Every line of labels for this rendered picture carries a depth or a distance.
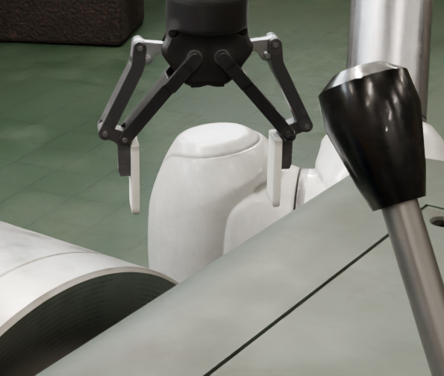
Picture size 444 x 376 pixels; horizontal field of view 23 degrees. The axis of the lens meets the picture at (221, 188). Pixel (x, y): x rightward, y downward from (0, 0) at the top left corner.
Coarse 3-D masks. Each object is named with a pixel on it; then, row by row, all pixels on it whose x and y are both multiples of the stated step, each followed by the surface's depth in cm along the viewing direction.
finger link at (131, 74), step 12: (144, 48) 97; (132, 60) 98; (144, 60) 98; (132, 72) 98; (120, 84) 99; (132, 84) 99; (120, 96) 99; (108, 108) 100; (120, 108) 99; (108, 120) 99; (108, 132) 100
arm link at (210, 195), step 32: (192, 128) 130; (224, 128) 129; (192, 160) 123; (224, 160) 122; (256, 160) 123; (160, 192) 126; (192, 192) 123; (224, 192) 122; (256, 192) 123; (288, 192) 124; (160, 224) 126; (192, 224) 123; (224, 224) 123; (256, 224) 123; (160, 256) 128; (192, 256) 125
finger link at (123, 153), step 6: (120, 126) 102; (114, 132) 100; (120, 132) 101; (114, 138) 101; (120, 150) 101; (126, 150) 101; (120, 156) 101; (126, 156) 102; (120, 162) 102; (126, 162) 102; (120, 168) 102; (126, 168) 102; (120, 174) 102; (126, 174) 102
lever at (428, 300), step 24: (384, 216) 34; (408, 216) 34; (408, 240) 34; (408, 264) 34; (432, 264) 34; (408, 288) 34; (432, 288) 34; (432, 312) 34; (432, 336) 34; (432, 360) 34
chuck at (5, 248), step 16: (0, 224) 66; (0, 240) 62; (16, 240) 62; (32, 240) 63; (48, 240) 64; (0, 256) 59; (16, 256) 59; (32, 256) 60; (48, 256) 60; (0, 272) 57
